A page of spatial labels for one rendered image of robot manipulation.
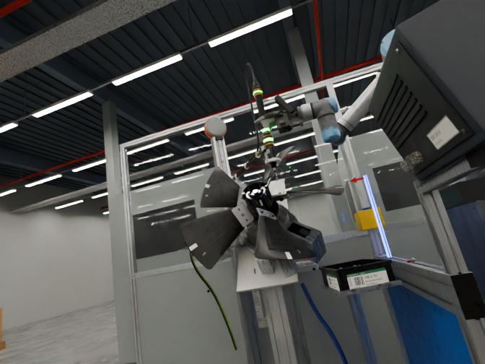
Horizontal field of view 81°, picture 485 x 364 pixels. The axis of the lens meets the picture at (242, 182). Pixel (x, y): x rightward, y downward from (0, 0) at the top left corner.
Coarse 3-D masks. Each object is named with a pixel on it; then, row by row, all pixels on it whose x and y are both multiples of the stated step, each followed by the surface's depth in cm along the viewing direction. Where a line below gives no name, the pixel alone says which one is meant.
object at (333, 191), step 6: (336, 186) 118; (342, 186) 116; (288, 192) 116; (294, 192) 114; (300, 192) 113; (306, 192) 111; (312, 192) 110; (318, 192) 109; (324, 192) 108; (330, 192) 107; (336, 192) 107; (342, 192) 106
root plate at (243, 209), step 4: (240, 204) 122; (244, 204) 122; (236, 208) 121; (240, 208) 121; (244, 208) 122; (236, 212) 121; (240, 212) 121; (244, 212) 121; (248, 212) 122; (236, 216) 120; (240, 216) 121; (244, 216) 121; (248, 216) 121; (252, 216) 121; (240, 220) 120; (244, 220) 120; (248, 220) 121; (252, 220) 121; (244, 224) 120
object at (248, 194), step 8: (256, 184) 124; (264, 184) 121; (248, 192) 121; (256, 192) 120; (264, 192) 117; (248, 200) 117; (256, 200) 116; (264, 200) 117; (272, 200) 121; (248, 208) 121; (264, 208) 118; (272, 208) 124; (256, 216) 123
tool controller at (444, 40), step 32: (448, 0) 37; (480, 0) 36; (416, 32) 38; (448, 32) 36; (480, 32) 35; (384, 64) 46; (416, 64) 38; (448, 64) 36; (480, 64) 35; (384, 96) 51; (416, 96) 42; (448, 96) 36; (480, 96) 34; (384, 128) 58; (416, 128) 46; (448, 128) 38; (480, 128) 34; (416, 160) 50; (448, 160) 43
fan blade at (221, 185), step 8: (216, 168) 147; (216, 176) 143; (224, 176) 139; (208, 184) 145; (216, 184) 141; (224, 184) 137; (232, 184) 134; (208, 192) 143; (216, 192) 140; (224, 192) 136; (232, 192) 133; (208, 200) 142; (216, 200) 139; (224, 200) 136; (232, 200) 133
